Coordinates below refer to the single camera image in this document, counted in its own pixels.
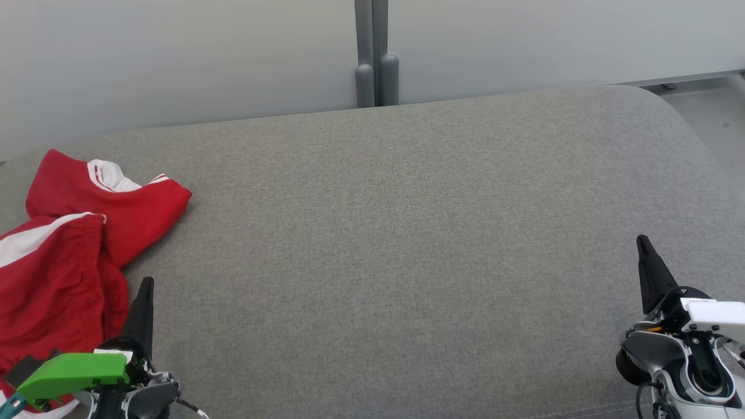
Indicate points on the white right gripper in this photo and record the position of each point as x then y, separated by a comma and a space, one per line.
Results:
716, 317

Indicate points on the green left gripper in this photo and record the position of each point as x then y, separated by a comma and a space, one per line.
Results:
75, 372

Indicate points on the red shorts with white stripe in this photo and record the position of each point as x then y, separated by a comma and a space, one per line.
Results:
52, 279

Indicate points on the red shirt with white sleeves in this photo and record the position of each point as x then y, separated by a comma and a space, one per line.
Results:
134, 215

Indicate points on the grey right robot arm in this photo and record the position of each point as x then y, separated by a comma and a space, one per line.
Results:
652, 349

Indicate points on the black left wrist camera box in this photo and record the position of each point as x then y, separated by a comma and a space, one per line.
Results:
20, 369

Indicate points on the grey partition base rail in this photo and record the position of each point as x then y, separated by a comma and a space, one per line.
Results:
698, 78

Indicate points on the grey partition post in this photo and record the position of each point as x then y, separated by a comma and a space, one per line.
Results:
380, 29
363, 35

